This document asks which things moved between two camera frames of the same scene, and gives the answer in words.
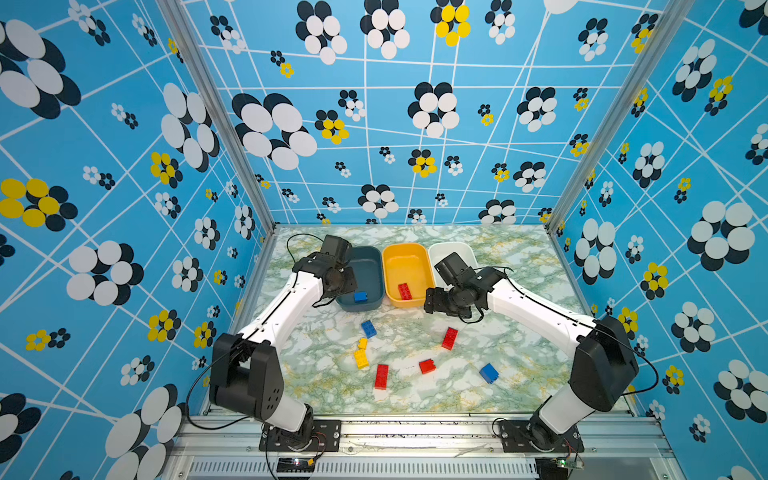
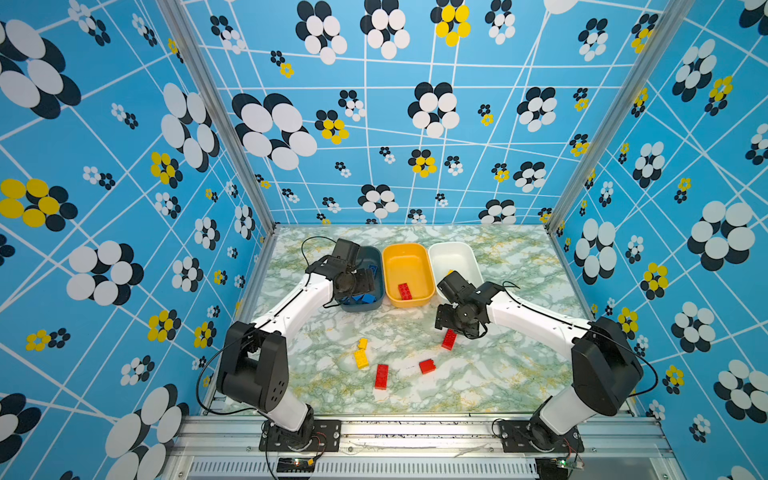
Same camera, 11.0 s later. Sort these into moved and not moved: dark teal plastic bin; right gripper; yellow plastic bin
Moved: right gripper
Not moved: dark teal plastic bin; yellow plastic bin
